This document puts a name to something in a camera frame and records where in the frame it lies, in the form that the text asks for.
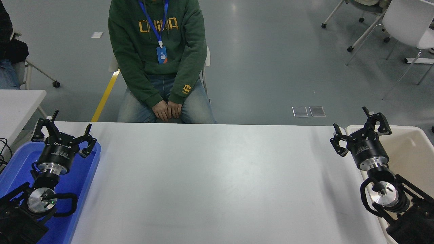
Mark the white side table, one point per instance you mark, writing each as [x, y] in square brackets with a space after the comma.
[17, 108]

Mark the white shell chair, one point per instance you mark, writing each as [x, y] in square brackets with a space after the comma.
[407, 20]

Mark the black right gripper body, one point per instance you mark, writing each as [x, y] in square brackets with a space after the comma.
[368, 149]

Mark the rolling office chair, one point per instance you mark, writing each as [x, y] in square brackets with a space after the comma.
[369, 7]

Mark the large pale plastic bin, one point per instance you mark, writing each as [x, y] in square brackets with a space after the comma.
[407, 149]

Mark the blue plastic tray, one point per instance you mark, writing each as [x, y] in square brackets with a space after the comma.
[81, 176]

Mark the person's left hand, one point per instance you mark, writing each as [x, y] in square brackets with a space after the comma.
[174, 110]

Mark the person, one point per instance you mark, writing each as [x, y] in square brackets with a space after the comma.
[183, 40]
[10, 51]

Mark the white rolling chair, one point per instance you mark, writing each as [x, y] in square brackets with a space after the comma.
[28, 73]

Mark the clear floor plate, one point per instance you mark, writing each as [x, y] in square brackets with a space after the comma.
[300, 111]
[317, 111]

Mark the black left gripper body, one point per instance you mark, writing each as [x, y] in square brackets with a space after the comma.
[58, 152]

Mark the yellow floor tape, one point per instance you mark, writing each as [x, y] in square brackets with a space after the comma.
[105, 96]

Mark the person's right hand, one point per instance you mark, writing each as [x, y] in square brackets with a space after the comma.
[161, 111]

